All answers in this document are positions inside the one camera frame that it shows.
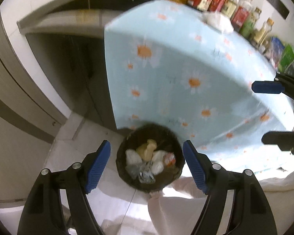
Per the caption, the silver plastic ball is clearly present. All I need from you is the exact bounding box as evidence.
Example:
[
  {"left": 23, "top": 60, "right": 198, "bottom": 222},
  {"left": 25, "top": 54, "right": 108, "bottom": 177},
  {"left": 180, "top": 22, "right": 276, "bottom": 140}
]
[{"left": 203, "top": 12, "right": 234, "bottom": 34}]

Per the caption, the clear plastic wrap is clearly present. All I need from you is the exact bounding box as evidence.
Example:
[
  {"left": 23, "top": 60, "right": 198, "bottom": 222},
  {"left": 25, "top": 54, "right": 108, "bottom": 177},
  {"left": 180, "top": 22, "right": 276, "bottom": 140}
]
[{"left": 125, "top": 149, "right": 143, "bottom": 165}]

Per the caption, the silver foil bag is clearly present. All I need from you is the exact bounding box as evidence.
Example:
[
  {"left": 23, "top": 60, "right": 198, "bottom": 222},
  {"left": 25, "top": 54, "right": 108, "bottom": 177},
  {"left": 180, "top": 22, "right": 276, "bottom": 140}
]
[{"left": 138, "top": 162, "right": 155, "bottom": 184}]

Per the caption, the red pink snack wrapper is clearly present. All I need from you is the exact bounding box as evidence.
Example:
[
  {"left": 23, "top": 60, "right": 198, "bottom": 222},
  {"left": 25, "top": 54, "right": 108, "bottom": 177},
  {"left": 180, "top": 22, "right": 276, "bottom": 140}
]
[{"left": 163, "top": 152, "right": 176, "bottom": 167}]

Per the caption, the clear plastic bag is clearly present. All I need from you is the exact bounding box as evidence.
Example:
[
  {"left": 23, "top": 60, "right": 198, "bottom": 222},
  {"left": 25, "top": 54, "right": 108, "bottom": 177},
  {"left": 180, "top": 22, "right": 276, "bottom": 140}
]
[{"left": 125, "top": 164, "right": 142, "bottom": 180}]

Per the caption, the black trash bin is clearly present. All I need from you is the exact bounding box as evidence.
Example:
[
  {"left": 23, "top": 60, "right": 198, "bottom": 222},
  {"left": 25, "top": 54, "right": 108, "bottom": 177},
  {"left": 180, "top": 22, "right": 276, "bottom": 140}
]
[{"left": 116, "top": 123, "right": 185, "bottom": 193}]

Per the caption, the green package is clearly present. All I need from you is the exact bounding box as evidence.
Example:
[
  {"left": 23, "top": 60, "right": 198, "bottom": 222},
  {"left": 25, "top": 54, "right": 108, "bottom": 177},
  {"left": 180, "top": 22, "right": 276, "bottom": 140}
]
[{"left": 278, "top": 44, "right": 294, "bottom": 72}]

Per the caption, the blue white salt bag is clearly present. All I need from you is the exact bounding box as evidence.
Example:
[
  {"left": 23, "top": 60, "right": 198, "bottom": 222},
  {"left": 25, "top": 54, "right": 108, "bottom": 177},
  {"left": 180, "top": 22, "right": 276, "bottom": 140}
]
[{"left": 264, "top": 36, "right": 285, "bottom": 68}]

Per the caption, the small sesame oil bottle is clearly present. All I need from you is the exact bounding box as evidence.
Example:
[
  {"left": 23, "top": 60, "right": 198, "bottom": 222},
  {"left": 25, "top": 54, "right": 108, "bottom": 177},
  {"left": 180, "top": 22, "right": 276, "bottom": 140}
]
[{"left": 253, "top": 18, "right": 274, "bottom": 46}]

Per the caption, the green label oil bottle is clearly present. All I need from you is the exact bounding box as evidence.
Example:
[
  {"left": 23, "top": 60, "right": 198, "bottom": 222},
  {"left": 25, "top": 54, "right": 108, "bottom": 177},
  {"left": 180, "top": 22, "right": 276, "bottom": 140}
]
[{"left": 239, "top": 7, "right": 262, "bottom": 39}]

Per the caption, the dark vinegar bottle red label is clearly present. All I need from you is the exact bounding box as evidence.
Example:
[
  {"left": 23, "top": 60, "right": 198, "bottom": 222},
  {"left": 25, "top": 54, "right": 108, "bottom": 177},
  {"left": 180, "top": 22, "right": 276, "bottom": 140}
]
[{"left": 231, "top": 0, "right": 253, "bottom": 32}]

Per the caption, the clear vinegar bottle yellow cap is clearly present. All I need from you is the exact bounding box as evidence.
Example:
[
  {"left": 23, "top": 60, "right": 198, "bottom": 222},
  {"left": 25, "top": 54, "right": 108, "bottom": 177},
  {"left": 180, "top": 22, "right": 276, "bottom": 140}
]
[{"left": 221, "top": 0, "right": 240, "bottom": 19}]

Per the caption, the blue daisy tablecloth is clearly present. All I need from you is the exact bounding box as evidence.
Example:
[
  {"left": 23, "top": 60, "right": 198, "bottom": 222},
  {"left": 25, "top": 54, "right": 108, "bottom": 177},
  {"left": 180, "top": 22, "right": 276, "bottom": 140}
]
[{"left": 104, "top": 0, "right": 294, "bottom": 156}]

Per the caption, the black wall socket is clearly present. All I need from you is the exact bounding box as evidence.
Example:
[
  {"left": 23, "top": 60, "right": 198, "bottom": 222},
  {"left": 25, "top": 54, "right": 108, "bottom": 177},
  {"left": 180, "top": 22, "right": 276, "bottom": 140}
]
[{"left": 267, "top": 0, "right": 289, "bottom": 20}]

